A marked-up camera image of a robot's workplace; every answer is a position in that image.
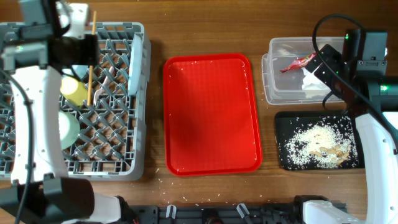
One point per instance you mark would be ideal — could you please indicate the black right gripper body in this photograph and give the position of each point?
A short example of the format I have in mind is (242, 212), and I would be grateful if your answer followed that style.
(331, 71)

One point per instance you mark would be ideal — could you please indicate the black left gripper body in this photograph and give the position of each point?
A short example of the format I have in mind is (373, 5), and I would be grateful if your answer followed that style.
(85, 51)

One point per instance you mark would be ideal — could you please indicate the small light blue bowl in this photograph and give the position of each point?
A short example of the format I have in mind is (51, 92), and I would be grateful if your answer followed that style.
(76, 70)

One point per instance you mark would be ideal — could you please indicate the white paper napkin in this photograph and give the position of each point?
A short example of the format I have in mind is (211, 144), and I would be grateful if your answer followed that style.
(311, 82)

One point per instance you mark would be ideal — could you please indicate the red snack wrapper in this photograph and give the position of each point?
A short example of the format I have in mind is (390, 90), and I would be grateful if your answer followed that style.
(299, 63)

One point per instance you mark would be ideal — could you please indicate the wooden chopstick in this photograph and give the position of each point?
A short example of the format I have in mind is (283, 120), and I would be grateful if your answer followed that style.
(90, 77)

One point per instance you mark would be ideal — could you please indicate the yellow plastic cup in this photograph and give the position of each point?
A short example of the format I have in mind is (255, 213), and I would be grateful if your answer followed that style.
(73, 90)

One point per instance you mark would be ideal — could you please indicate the white plastic fork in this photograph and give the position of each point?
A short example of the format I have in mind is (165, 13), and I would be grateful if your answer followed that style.
(107, 81)

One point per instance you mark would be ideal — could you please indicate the large light blue plate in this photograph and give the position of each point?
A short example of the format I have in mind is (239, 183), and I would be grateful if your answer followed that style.
(135, 65)

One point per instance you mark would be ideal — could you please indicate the green bowl with food scraps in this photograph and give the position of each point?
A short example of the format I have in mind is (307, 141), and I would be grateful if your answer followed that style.
(69, 129)

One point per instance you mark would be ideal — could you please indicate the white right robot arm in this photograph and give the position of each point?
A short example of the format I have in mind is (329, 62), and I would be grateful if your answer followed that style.
(357, 75)

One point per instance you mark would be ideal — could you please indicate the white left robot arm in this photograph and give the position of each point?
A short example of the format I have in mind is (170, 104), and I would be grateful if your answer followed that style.
(41, 190)

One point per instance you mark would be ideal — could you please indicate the clear plastic waste bin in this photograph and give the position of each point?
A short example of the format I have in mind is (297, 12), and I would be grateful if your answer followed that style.
(286, 88)

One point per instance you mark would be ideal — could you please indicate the grey plastic dishwasher rack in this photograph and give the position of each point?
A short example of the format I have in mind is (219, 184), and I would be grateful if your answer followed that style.
(111, 142)

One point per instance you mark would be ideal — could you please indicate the black plastic tray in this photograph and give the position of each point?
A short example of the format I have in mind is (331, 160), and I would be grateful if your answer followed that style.
(281, 124)

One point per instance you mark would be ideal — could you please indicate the spilled rice and food scraps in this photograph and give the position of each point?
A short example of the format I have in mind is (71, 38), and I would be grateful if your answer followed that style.
(320, 143)

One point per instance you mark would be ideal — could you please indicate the red plastic serving tray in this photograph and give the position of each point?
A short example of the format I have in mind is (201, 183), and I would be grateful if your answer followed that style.
(211, 124)

